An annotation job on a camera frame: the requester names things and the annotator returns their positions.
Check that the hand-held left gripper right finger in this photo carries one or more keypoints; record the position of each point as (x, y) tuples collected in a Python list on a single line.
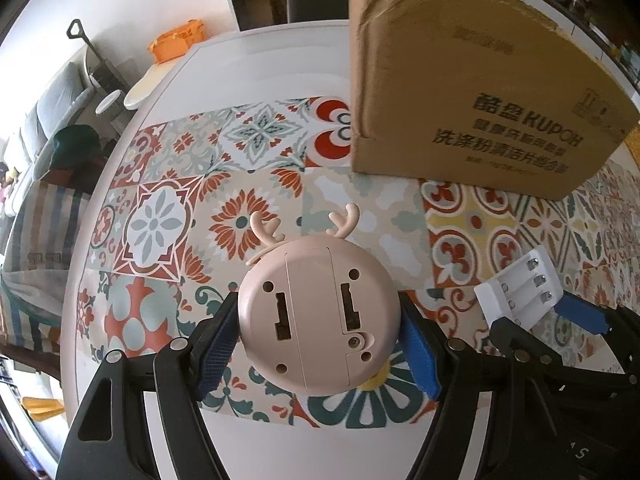
[(420, 355)]

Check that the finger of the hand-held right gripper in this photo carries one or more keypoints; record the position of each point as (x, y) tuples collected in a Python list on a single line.
[(582, 312), (515, 337)]

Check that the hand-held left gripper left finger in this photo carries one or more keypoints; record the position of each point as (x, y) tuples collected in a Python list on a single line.
[(220, 345)]

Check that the white battery charger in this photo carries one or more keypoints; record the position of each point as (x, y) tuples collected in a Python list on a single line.
[(525, 290)]

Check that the pink deer alarm clock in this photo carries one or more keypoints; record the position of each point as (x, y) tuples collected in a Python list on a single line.
[(310, 320)]

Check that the brown cardboard box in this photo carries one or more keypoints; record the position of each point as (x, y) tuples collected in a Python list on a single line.
[(450, 85)]

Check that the patterned tile-print tablecloth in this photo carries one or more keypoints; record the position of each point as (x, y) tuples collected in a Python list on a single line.
[(165, 220)]

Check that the yellow plastic item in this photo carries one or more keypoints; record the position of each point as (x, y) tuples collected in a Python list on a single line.
[(42, 406)]

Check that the striped bag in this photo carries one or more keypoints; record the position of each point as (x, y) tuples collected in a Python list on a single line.
[(45, 220)]

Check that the dark green cloth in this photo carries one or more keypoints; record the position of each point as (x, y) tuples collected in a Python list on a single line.
[(75, 142)]

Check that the cream side table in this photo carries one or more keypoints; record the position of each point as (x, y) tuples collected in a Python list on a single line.
[(145, 85)]

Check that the upright vacuum cleaner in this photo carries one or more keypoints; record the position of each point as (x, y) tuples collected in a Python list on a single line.
[(105, 72)]

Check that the grey sofa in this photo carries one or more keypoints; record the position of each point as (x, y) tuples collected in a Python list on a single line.
[(45, 105)]

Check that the orange plastic basket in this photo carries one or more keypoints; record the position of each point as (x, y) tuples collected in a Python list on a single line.
[(175, 42)]

